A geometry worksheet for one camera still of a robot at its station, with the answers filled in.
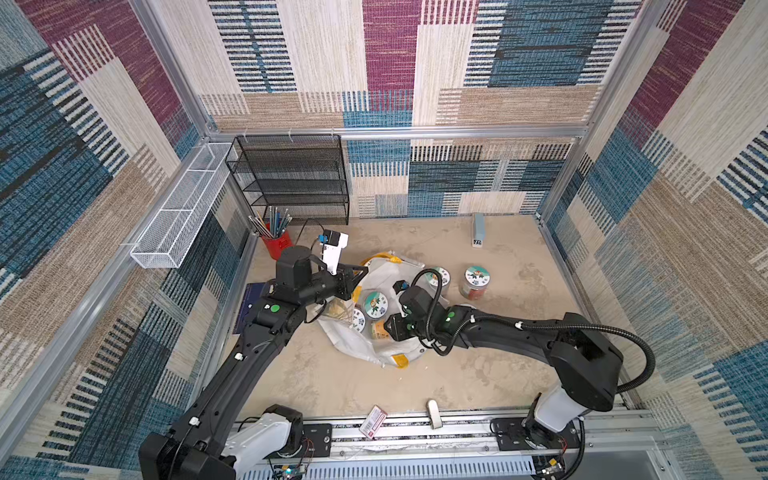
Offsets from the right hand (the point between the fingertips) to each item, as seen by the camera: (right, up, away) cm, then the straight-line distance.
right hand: (393, 328), depth 85 cm
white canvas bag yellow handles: (-10, +2, 0) cm, 10 cm away
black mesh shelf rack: (-32, +47, +23) cm, 62 cm away
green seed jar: (-5, +6, +2) cm, 8 cm away
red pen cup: (-40, +24, +22) cm, 52 cm away
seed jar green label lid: (+9, +15, -14) cm, 23 cm away
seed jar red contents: (+26, +12, +8) cm, 30 cm away
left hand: (-6, +17, -14) cm, 23 cm away
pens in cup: (-41, +30, +20) cm, 55 cm away
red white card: (-5, -21, -9) cm, 23 cm away
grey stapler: (+34, +30, +34) cm, 56 cm away
